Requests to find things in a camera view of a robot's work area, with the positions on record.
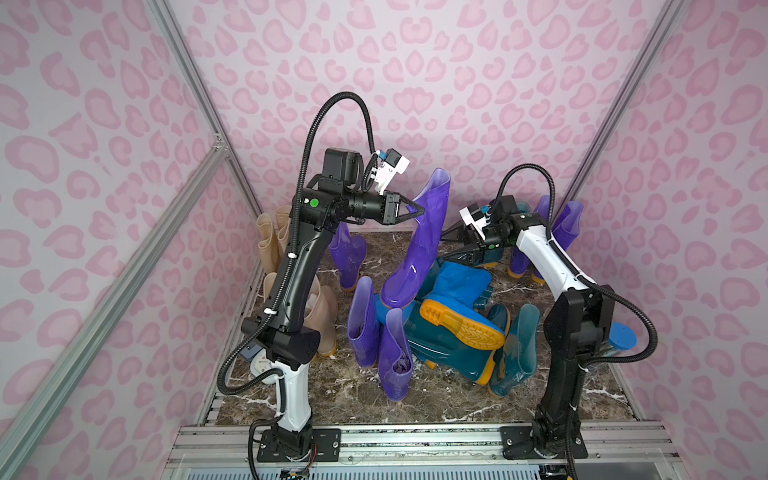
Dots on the aluminium front rail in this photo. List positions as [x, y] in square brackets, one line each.
[604, 450]

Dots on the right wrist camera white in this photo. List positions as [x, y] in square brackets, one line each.
[475, 217]

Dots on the right aluminium frame post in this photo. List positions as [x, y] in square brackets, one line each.
[663, 27]

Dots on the large purple boot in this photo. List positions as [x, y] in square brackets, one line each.
[348, 253]
[402, 286]

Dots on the left back aluminium post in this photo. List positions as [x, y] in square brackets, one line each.
[180, 50]

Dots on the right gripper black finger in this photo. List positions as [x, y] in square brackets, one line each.
[468, 254]
[459, 231]

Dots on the large purple boot back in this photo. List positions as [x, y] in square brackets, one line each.
[402, 286]

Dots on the purple rain boot small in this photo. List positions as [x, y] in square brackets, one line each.
[567, 226]
[529, 246]

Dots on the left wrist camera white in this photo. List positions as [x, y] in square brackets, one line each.
[387, 165]

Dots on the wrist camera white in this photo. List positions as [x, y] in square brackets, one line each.
[387, 165]
[475, 217]

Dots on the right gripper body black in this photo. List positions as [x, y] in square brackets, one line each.
[475, 241]

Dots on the beige rain boot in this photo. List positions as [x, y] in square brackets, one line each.
[321, 312]
[283, 220]
[268, 244]
[270, 286]

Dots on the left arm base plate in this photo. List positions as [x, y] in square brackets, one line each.
[279, 445]

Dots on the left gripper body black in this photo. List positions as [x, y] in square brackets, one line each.
[391, 208]

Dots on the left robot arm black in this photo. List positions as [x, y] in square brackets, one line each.
[289, 345]

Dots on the teal rain boot upright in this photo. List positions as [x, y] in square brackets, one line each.
[492, 257]

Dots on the large purple boot front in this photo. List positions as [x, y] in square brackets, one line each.
[348, 253]

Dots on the small white alarm clock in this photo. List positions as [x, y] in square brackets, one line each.
[260, 364]

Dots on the large teal boot yellow sole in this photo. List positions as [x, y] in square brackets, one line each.
[445, 331]

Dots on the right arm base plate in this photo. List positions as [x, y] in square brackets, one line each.
[527, 442]

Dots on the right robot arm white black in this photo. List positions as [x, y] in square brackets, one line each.
[575, 329]

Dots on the blue rain boot yellow sole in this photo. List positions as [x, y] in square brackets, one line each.
[459, 300]

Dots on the left aluminium frame strut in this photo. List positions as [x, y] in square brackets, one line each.
[34, 420]

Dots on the teal rain boot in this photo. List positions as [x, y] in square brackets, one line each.
[517, 360]
[492, 257]

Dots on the purple rain boot front right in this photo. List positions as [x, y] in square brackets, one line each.
[395, 366]

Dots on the blue cap water bottle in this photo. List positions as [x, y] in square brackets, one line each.
[621, 338]

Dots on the purple rain boot front left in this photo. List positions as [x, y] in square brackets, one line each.
[363, 329]

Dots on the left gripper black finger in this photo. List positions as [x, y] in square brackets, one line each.
[409, 207]
[406, 217]

